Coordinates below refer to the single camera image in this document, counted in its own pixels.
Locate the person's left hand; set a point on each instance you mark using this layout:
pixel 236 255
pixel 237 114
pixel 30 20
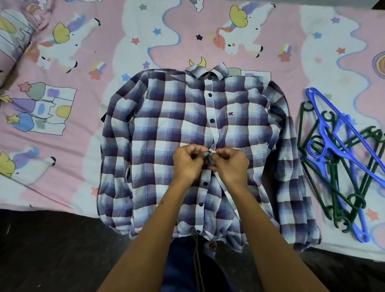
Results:
pixel 188 164

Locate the person's right hand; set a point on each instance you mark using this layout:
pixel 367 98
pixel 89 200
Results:
pixel 233 170

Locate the person's left fingers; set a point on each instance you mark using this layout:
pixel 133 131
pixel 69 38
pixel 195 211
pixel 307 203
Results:
pixel 195 149

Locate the person's right fingers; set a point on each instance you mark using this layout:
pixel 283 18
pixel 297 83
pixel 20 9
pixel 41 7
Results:
pixel 224 154

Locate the blue white plaid shirt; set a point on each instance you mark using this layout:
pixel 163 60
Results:
pixel 156 120

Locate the person's left forearm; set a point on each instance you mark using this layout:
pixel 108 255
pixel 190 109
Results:
pixel 150 240

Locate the person's right forearm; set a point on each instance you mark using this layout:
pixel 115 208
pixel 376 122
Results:
pixel 270 246

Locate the green plastic clothes hanger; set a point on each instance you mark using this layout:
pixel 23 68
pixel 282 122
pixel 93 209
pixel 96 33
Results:
pixel 323 183
pixel 368 168
pixel 334 192

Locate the pink unicorn print bed sheet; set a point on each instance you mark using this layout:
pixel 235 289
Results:
pixel 168 36

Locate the dark blue trousers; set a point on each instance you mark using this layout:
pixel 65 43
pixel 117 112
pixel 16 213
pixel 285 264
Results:
pixel 180 270

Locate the blue plastic clothes hanger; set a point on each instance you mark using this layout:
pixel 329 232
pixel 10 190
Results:
pixel 358 224
pixel 346 132

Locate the pink cartoon print pillow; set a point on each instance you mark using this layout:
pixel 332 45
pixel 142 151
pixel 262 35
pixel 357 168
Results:
pixel 15 33

